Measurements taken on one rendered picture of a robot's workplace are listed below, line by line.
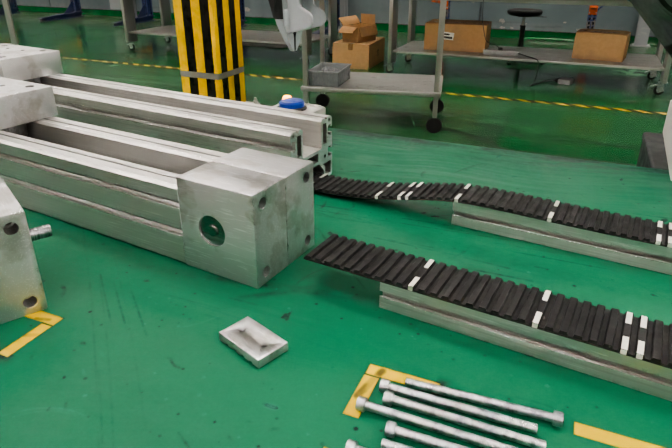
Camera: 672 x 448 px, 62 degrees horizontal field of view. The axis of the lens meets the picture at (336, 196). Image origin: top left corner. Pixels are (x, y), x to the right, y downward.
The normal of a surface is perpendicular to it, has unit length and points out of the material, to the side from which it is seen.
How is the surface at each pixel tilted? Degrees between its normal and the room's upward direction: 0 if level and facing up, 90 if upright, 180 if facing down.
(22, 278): 90
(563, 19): 90
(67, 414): 0
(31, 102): 90
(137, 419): 0
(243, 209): 90
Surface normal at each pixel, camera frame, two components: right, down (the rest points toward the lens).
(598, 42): -0.52, 0.32
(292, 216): 0.87, 0.20
